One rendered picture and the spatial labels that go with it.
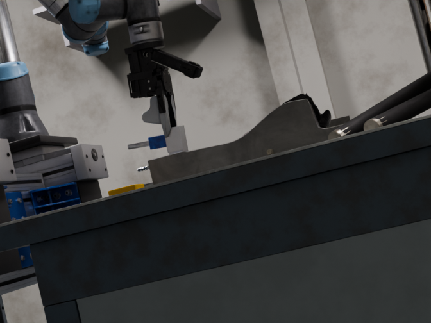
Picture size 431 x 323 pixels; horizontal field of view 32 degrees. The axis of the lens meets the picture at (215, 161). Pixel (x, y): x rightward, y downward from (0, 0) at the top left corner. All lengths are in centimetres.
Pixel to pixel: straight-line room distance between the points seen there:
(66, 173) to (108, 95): 313
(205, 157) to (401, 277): 74
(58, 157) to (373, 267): 114
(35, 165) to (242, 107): 293
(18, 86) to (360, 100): 296
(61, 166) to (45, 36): 339
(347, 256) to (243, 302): 15
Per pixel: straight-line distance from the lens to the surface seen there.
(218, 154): 164
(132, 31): 170
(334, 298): 102
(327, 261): 101
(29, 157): 201
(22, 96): 207
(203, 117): 486
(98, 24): 170
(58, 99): 523
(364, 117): 131
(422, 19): 294
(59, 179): 198
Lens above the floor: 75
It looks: 4 degrees up
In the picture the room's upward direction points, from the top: 14 degrees counter-clockwise
